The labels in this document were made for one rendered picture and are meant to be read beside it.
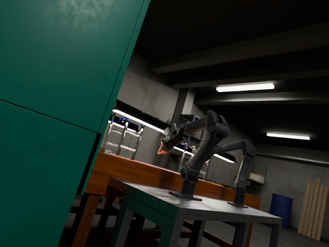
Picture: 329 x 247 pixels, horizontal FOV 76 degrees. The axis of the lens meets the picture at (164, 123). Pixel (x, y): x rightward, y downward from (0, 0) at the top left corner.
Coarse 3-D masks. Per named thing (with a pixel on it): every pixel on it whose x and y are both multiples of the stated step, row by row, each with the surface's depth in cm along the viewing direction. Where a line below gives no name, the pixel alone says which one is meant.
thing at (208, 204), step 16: (128, 192) 88; (144, 192) 81; (160, 192) 94; (176, 192) 115; (160, 208) 74; (176, 208) 69; (192, 208) 75; (208, 208) 87; (224, 208) 104; (240, 208) 130
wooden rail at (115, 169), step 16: (96, 160) 95; (112, 160) 100; (128, 160) 106; (96, 176) 95; (112, 176) 100; (128, 176) 106; (144, 176) 113; (160, 176) 120; (176, 176) 129; (96, 192) 95; (112, 192) 101; (208, 192) 151; (224, 192) 165; (256, 208) 203
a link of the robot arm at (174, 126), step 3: (174, 123) 131; (177, 123) 129; (180, 123) 130; (171, 126) 132; (174, 126) 130; (177, 126) 128; (180, 126) 120; (183, 126) 120; (174, 129) 128; (177, 129) 123; (180, 129) 119; (177, 132) 122; (183, 135) 123; (186, 135) 125
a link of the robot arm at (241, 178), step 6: (246, 150) 149; (246, 156) 148; (252, 156) 147; (246, 162) 148; (240, 168) 149; (246, 168) 147; (240, 174) 146; (246, 174) 146; (240, 180) 144; (234, 186) 146
